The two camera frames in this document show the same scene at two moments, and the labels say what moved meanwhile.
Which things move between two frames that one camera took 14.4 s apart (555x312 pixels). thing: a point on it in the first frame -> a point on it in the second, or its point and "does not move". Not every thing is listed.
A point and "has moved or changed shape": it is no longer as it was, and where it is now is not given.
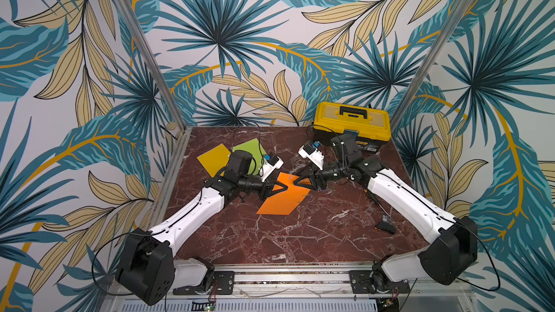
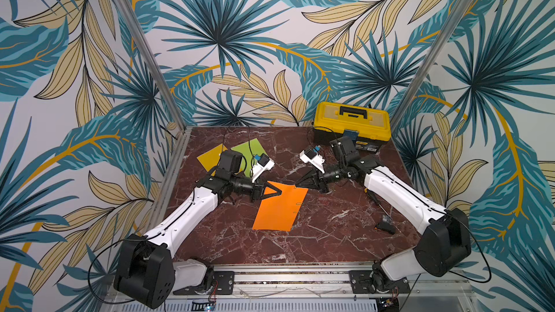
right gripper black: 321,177 does not move
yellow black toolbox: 373,123 does not move
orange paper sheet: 282,202 has moved or changed shape
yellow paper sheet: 214,159 does not move
